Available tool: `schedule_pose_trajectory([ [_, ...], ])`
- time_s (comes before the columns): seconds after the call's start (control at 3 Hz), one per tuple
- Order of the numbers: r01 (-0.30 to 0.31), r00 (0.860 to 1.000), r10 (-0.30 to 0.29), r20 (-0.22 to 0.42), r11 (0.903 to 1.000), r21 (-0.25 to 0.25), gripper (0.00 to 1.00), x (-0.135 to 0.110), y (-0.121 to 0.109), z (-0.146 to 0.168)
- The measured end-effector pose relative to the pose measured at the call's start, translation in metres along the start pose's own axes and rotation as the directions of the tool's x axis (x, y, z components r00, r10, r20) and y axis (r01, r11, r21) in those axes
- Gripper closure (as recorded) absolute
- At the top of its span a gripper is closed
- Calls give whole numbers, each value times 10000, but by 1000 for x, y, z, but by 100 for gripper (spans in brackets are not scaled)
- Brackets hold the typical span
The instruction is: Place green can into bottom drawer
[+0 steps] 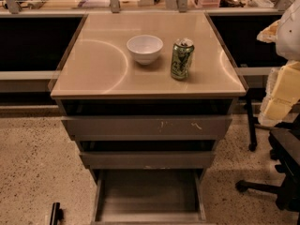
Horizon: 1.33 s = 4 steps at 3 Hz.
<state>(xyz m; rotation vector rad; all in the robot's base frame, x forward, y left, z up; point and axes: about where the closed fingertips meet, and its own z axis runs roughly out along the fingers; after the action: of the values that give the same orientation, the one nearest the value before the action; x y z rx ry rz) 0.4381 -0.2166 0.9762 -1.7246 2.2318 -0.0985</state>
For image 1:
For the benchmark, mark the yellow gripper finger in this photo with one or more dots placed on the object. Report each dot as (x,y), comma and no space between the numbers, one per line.
(282,92)

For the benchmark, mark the green soda can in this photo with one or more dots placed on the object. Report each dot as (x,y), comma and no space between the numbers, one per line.
(182,53)

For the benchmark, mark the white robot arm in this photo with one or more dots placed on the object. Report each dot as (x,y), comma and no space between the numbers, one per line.
(285,33)

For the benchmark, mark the top grey drawer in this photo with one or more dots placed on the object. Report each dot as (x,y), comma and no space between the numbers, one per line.
(147,127)

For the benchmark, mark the grey drawer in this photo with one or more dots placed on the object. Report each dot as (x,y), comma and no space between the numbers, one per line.
(147,160)
(147,127)

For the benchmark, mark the grey drawer cabinet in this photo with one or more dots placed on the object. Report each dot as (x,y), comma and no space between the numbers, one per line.
(100,78)

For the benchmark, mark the open bottom drawer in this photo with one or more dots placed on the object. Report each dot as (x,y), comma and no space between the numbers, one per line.
(148,197)

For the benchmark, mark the middle grey drawer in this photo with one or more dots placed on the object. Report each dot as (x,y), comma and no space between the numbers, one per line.
(147,160)

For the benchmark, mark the black office chair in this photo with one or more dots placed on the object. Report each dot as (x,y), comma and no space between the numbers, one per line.
(284,139)

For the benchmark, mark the black table leg with caster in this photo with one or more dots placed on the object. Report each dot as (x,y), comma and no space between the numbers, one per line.
(251,125)

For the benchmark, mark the white ceramic bowl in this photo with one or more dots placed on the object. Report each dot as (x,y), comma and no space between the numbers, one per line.
(145,49)

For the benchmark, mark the black object on floor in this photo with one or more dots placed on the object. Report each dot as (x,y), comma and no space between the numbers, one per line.
(57,214)

